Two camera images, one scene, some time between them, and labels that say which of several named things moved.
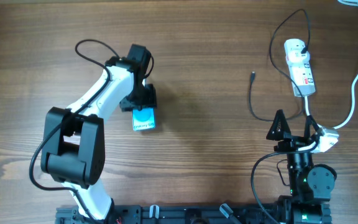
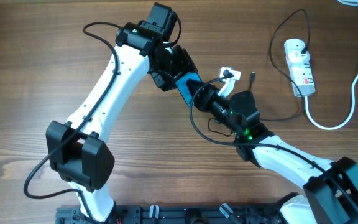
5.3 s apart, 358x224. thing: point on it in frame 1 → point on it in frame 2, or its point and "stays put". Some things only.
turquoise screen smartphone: (143, 119) → (183, 88)
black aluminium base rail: (178, 214) stays put
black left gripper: (140, 104) → (165, 78)
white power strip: (299, 66) stays put
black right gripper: (294, 145) → (202, 96)
